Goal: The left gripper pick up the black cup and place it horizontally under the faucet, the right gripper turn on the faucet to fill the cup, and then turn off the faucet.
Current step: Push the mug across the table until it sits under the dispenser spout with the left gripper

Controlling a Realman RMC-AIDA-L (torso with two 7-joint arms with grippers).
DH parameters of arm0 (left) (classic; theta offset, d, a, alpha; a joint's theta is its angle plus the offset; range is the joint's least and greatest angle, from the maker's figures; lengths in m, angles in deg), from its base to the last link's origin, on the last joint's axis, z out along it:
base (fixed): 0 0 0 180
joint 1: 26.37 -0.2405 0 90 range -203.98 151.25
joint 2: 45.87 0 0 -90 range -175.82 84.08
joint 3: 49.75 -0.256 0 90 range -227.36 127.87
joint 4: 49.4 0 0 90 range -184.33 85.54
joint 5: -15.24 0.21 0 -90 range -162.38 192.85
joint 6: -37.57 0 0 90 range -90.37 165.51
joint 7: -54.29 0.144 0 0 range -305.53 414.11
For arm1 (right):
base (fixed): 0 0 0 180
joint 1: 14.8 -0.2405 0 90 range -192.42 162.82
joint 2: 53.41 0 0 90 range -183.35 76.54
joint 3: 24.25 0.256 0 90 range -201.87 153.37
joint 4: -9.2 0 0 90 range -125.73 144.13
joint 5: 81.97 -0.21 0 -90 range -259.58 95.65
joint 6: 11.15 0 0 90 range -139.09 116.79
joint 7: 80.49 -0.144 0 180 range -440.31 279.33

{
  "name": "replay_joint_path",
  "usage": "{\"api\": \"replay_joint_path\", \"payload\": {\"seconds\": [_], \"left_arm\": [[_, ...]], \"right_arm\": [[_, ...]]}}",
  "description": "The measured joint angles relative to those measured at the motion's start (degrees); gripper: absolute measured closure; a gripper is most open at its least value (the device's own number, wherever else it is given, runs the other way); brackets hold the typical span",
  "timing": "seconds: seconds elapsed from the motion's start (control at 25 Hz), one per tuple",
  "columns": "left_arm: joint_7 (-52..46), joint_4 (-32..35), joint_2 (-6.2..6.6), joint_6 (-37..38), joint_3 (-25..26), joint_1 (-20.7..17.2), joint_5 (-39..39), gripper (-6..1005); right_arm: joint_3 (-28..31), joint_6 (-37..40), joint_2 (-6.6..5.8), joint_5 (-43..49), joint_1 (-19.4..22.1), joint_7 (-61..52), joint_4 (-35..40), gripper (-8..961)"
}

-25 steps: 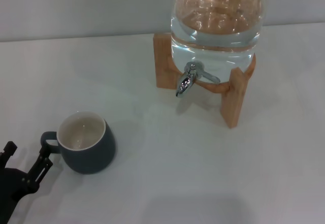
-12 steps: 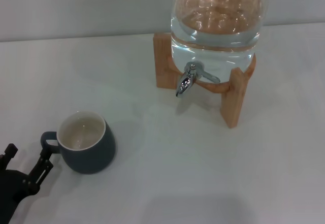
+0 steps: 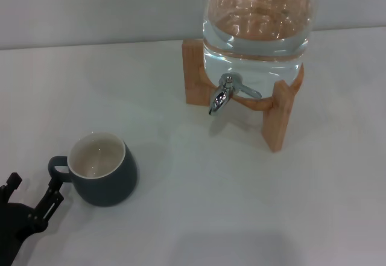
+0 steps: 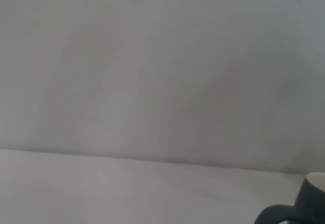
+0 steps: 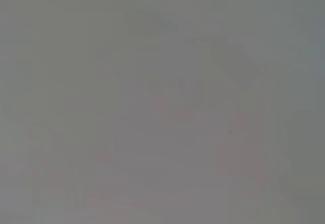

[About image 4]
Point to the black cup with white interior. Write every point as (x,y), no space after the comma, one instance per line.
(310,203)

